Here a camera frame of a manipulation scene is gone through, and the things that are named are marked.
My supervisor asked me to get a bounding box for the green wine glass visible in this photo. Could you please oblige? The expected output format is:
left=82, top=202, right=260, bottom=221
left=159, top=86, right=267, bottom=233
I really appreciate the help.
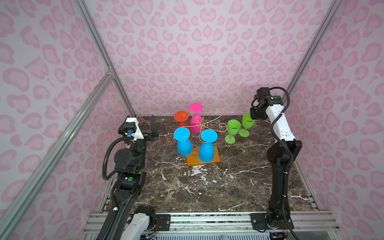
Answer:
left=239, top=113, right=255, bottom=138
left=225, top=120, right=242, bottom=144

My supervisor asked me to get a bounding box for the green wine glass front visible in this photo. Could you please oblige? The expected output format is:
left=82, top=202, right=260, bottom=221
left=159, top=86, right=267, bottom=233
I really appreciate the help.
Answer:
left=225, top=120, right=242, bottom=144

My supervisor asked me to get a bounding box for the blue wine glass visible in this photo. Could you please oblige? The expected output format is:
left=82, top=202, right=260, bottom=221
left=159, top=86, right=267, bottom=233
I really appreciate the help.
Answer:
left=174, top=127, right=193, bottom=157
left=199, top=129, right=218, bottom=163

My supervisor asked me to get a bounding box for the blue wine glass front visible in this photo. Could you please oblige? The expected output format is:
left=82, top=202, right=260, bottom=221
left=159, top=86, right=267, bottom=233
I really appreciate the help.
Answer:
left=199, top=129, right=218, bottom=163

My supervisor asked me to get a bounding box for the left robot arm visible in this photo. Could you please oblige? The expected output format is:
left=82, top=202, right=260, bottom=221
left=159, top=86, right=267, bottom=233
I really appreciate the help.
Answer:
left=97, top=116, right=159, bottom=240

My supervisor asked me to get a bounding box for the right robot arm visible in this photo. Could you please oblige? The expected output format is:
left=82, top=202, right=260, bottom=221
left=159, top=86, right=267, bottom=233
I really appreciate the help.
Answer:
left=250, top=95, right=303, bottom=230

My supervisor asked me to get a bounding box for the red wine glass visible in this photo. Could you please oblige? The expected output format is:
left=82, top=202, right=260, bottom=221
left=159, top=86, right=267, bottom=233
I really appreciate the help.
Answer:
left=174, top=111, right=192, bottom=139

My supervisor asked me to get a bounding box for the magenta wine glass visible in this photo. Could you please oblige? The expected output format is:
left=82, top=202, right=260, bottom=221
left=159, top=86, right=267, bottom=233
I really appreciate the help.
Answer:
left=189, top=103, right=204, bottom=134

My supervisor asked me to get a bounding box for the wooden rack base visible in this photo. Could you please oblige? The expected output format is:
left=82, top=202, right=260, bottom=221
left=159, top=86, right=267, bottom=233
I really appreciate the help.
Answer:
left=187, top=146, right=221, bottom=167

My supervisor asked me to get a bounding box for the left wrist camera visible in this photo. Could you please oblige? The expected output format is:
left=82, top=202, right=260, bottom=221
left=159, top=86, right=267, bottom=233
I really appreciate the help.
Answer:
left=118, top=118, right=144, bottom=141

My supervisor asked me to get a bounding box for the gold wire glass rack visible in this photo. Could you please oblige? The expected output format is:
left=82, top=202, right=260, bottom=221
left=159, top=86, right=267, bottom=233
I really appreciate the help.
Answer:
left=190, top=107, right=228, bottom=143

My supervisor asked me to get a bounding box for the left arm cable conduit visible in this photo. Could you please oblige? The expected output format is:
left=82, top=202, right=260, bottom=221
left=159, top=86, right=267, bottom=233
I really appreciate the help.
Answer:
left=101, top=136, right=133, bottom=181

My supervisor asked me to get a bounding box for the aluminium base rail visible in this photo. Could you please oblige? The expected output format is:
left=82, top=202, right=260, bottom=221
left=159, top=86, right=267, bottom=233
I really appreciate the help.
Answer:
left=79, top=211, right=346, bottom=240

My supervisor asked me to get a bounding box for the diagonal aluminium frame bar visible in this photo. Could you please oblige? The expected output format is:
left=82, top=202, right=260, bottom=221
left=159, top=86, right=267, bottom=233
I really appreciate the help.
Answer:
left=1, top=72, right=114, bottom=240

